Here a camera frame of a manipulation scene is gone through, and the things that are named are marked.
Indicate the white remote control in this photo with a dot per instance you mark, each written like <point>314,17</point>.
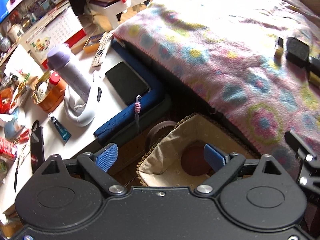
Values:
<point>102,50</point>

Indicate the eyeglasses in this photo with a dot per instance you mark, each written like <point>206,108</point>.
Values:
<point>20,160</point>

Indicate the black smartphone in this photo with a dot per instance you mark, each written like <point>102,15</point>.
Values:
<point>127,83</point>

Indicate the brown round disc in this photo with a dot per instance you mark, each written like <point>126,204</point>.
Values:
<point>193,161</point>

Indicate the orange round container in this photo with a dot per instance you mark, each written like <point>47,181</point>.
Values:
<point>49,91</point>

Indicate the floral fleece blanket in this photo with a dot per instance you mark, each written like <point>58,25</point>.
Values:
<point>224,51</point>

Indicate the white bottle pouch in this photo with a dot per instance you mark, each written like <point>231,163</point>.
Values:
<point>79,111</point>

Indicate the black phone case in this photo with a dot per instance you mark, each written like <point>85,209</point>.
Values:
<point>36,146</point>

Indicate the lavender thermos bottle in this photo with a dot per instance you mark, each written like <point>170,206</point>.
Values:
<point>61,59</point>

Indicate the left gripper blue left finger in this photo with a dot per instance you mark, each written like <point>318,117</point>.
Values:
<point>94,168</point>

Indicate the woven basket with cloth liner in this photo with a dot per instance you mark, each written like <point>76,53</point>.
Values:
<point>161,165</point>

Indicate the red can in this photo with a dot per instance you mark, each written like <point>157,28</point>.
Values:
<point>8,149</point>

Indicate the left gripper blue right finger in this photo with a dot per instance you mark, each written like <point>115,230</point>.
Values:
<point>226,168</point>

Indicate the teal cream tube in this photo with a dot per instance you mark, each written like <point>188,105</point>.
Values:
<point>63,132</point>

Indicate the yellow small box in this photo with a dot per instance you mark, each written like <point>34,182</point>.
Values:
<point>93,43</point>

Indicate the desk calendar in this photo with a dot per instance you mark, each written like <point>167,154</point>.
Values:
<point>65,28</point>

